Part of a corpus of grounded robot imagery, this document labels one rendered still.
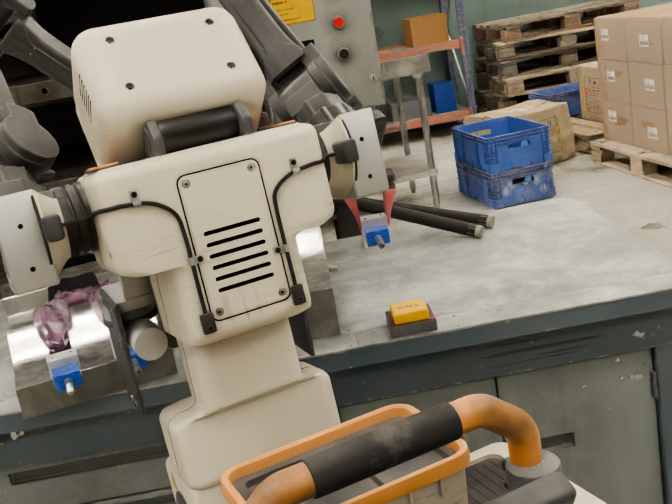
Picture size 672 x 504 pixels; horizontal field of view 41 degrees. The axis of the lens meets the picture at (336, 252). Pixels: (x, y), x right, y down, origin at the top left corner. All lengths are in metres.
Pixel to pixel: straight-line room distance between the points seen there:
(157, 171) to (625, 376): 1.02
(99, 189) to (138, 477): 0.81
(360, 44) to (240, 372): 1.38
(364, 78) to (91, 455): 1.21
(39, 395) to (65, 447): 0.16
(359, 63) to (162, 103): 1.36
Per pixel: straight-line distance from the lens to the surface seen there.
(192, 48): 1.10
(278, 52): 1.32
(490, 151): 5.21
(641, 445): 1.81
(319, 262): 1.74
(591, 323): 1.66
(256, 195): 1.05
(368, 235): 1.64
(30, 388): 1.56
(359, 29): 2.36
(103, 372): 1.56
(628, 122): 5.87
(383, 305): 1.69
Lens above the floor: 1.38
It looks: 16 degrees down
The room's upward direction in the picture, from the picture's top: 10 degrees counter-clockwise
